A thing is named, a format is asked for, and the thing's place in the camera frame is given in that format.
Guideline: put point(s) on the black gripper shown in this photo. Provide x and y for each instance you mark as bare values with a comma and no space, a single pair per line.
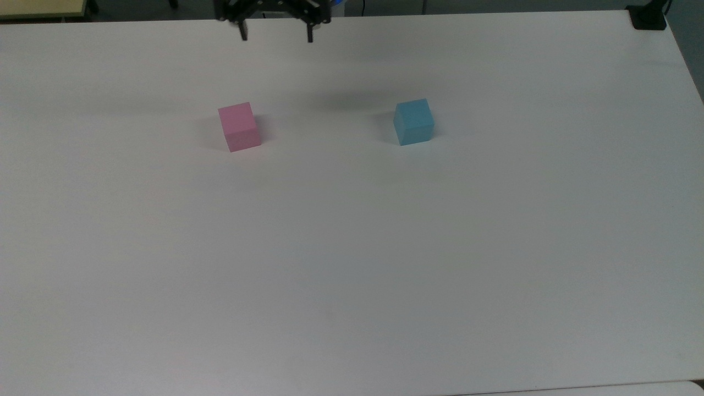
275,5

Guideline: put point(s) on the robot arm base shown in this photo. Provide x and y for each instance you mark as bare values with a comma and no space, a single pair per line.
336,3

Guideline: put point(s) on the pink cube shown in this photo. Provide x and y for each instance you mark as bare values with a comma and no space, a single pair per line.
238,126

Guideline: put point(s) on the blue cube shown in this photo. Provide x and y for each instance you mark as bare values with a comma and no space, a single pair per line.
413,121

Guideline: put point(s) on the yellow wooden table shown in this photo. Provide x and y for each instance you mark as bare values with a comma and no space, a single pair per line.
41,7

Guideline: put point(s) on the black table clamp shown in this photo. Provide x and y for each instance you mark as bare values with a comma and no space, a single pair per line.
648,16

